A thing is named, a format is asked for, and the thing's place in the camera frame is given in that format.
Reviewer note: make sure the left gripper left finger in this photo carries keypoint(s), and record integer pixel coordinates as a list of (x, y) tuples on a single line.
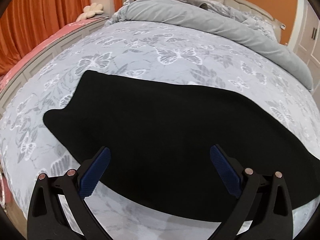
[(46, 218)]

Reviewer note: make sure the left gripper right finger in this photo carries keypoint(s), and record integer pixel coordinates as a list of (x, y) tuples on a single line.
[(263, 210)]

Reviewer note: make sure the black pants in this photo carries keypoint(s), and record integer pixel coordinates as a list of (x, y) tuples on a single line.
[(160, 135)]

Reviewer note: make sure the grey bench cabinet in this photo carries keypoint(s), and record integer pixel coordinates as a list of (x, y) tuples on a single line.
[(42, 62)]

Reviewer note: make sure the pink window bench cushion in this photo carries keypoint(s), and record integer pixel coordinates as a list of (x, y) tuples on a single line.
[(32, 55)]

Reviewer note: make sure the grey folded duvet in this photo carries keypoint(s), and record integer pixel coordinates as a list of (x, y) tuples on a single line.
[(189, 16)]

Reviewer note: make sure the white wardrobe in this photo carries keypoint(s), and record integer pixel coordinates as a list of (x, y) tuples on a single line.
[(304, 40)]

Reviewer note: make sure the butterfly print pillow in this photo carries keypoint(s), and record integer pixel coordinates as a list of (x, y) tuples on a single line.
[(259, 24), (223, 10)]

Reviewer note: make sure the butterfly print bed sheet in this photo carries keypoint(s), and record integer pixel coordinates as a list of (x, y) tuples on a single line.
[(148, 51)]

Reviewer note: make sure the white flower plush cushion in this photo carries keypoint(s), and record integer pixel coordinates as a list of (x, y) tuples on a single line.
[(90, 11)]

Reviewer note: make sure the white wall switch panel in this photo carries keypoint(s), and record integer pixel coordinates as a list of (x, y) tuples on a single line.
[(283, 26)]

